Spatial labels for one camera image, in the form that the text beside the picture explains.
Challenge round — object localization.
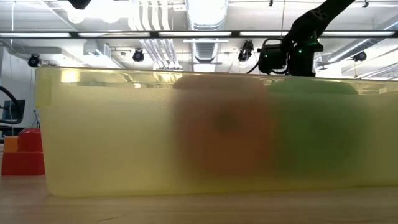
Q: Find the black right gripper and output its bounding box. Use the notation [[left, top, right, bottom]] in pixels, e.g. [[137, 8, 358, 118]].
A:
[[285, 37, 324, 77]]

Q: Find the green foam die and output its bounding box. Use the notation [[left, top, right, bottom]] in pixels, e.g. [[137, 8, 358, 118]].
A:
[[267, 79, 369, 183]]

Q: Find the red foam die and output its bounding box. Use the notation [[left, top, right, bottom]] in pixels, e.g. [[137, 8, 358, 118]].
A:
[[172, 74, 273, 183]]

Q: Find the tall red toy brick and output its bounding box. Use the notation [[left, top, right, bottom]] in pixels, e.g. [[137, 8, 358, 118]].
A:
[[1, 128, 46, 177]]

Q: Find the black ceiling spotlight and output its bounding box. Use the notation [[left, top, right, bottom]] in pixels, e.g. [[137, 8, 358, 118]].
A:
[[132, 48, 146, 63], [27, 54, 41, 68], [238, 39, 255, 62], [353, 50, 368, 62]]

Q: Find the yellow translucent plastic tray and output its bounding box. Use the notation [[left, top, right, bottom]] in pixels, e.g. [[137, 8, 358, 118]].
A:
[[34, 66, 398, 198]]

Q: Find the black background monitor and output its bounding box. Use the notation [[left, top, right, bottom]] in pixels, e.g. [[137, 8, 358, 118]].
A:
[[1, 99, 26, 125]]

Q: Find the orange wedge toy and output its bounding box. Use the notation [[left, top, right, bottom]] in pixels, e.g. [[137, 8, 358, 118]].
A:
[[2, 136, 20, 154]]

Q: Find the thin hanging cable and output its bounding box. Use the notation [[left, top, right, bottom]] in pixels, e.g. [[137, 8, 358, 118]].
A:
[[279, 0, 286, 32]]

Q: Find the silver ventilation duct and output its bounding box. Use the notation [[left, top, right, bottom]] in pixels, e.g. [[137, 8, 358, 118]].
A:
[[185, 0, 230, 65]]

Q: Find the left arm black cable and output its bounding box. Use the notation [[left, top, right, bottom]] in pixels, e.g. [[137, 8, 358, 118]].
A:
[[0, 85, 25, 125]]

